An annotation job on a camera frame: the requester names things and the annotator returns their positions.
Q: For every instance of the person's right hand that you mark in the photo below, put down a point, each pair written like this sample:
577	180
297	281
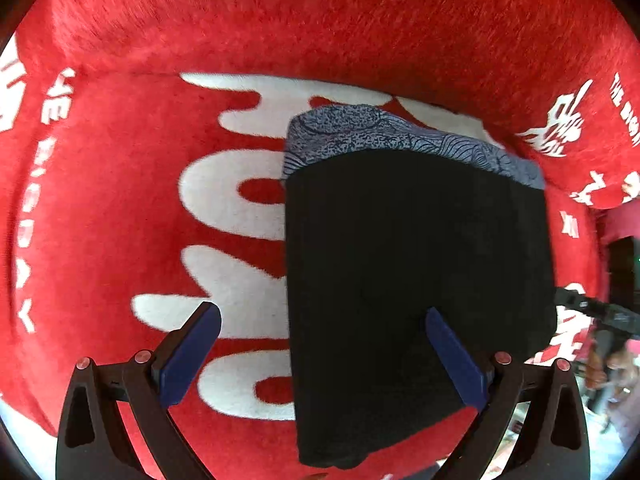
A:
595	367

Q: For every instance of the black pants with patterned waistband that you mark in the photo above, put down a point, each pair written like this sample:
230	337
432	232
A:
400	260

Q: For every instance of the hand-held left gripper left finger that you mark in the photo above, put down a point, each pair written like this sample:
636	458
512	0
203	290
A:
191	355

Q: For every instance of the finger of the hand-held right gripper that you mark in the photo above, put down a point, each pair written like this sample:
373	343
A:
570	297

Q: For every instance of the red printed blanket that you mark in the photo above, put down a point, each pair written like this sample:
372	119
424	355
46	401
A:
125	200

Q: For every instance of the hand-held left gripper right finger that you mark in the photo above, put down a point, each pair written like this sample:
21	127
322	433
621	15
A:
456	360

